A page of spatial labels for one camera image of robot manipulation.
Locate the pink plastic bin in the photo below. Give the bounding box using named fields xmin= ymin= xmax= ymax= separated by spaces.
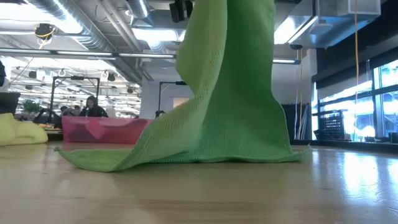
xmin=61 ymin=116 xmax=154 ymax=145

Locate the black gantry frame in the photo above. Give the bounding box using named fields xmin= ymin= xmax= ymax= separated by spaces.
xmin=49 ymin=75 xmax=101 ymax=124
xmin=157 ymin=80 xmax=189 ymax=119

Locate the pale door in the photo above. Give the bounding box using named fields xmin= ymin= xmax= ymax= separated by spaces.
xmin=172 ymin=96 xmax=191 ymax=109

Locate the yellow microfiber towel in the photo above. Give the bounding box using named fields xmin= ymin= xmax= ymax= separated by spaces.
xmin=0 ymin=113 xmax=49 ymax=147

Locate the black mesh crate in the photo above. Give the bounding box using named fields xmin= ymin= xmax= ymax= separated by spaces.
xmin=316 ymin=111 xmax=346 ymax=141

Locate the black square object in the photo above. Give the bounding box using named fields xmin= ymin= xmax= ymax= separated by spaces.
xmin=0 ymin=91 xmax=21 ymax=114

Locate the bright green microfiber towel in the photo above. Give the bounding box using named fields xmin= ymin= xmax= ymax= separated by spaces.
xmin=54 ymin=0 xmax=312 ymax=174

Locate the black aluminium table frame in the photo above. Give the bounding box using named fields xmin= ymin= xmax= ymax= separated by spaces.
xmin=290 ymin=139 xmax=398 ymax=154

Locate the green potted plant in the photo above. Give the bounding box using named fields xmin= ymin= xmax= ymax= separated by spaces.
xmin=22 ymin=100 xmax=42 ymax=114

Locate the corrugated ventilation duct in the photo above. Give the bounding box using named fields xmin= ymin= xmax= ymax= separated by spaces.
xmin=27 ymin=0 xmax=144 ymax=85

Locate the yellow hanging cable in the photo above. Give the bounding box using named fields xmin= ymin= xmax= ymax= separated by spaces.
xmin=353 ymin=0 xmax=359 ymax=141

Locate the silver ventilation duct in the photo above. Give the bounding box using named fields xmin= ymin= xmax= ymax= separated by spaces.
xmin=126 ymin=0 xmax=150 ymax=20

